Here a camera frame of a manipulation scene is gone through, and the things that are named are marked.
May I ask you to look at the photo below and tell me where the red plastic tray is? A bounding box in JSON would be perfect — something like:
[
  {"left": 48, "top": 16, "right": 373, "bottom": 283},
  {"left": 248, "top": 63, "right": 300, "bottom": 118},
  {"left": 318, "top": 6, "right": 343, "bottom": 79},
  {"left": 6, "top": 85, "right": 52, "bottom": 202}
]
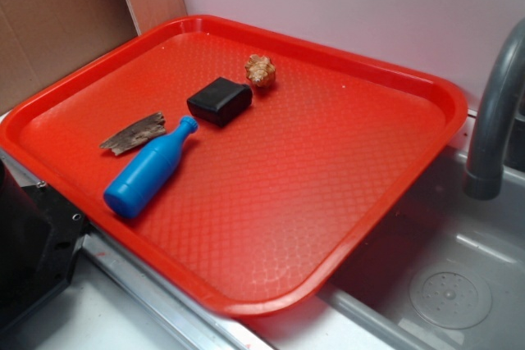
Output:
[{"left": 1, "top": 16, "right": 468, "bottom": 317}]

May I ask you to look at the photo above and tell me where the black rectangular flask bottle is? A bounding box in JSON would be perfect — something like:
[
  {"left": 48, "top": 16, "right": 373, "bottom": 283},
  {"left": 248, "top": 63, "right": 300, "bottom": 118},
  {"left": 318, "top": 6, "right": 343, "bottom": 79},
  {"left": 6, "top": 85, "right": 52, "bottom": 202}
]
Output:
[{"left": 186, "top": 77, "right": 253, "bottom": 127}]

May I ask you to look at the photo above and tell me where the tan spiral seashell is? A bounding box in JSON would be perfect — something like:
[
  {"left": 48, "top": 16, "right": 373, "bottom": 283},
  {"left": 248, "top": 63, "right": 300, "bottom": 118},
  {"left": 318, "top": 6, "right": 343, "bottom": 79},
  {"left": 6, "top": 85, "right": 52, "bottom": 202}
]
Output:
[{"left": 244, "top": 54, "right": 276, "bottom": 89}]

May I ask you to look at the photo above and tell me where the brown wood bark piece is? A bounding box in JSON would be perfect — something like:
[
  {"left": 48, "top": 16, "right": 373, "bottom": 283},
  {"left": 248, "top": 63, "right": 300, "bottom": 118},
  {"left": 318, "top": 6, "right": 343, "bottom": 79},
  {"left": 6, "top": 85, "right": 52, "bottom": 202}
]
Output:
[{"left": 99, "top": 111, "right": 167, "bottom": 156}]

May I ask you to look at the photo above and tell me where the blue plastic bottle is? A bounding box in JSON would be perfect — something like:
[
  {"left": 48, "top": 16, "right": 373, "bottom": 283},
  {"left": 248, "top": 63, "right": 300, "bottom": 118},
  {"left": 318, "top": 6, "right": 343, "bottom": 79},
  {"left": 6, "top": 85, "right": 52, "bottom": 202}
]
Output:
[{"left": 103, "top": 116, "right": 199, "bottom": 219}]

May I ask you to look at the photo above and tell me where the grey toy sink basin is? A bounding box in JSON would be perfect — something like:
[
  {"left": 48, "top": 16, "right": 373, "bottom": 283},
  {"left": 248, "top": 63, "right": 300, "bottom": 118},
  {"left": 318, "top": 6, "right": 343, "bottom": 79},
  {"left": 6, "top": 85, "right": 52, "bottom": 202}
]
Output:
[{"left": 248, "top": 149, "right": 524, "bottom": 349}]

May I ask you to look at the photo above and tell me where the grey curved faucet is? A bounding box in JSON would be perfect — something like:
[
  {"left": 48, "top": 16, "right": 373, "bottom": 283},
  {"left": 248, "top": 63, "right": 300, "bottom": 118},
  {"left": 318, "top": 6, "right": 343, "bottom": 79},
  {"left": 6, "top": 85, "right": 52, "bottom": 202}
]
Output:
[{"left": 463, "top": 20, "right": 524, "bottom": 200}]

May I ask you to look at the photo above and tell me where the round sink drain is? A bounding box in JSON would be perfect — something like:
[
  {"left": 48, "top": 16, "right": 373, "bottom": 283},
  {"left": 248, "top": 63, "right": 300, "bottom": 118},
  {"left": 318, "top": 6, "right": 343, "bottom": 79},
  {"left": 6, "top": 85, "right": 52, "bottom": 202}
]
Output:
[{"left": 409, "top": 262, "right": 492, "bottom": 330}]

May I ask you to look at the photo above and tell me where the brown cardboard panel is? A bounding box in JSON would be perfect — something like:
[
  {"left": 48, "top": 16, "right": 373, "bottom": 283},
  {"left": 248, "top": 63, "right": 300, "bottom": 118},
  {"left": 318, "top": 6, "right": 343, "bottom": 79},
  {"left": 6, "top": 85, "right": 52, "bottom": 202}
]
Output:
[{"left": 1, "top": 0, "right": 186, "bottom": 113}]

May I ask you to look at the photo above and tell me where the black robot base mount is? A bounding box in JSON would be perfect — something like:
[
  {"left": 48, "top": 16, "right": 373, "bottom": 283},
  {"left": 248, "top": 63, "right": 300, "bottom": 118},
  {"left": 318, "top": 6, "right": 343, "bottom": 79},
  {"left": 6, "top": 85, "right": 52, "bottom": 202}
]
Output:
[{"left": 1, "top": 164, "right": 86, "bottom": 333}]

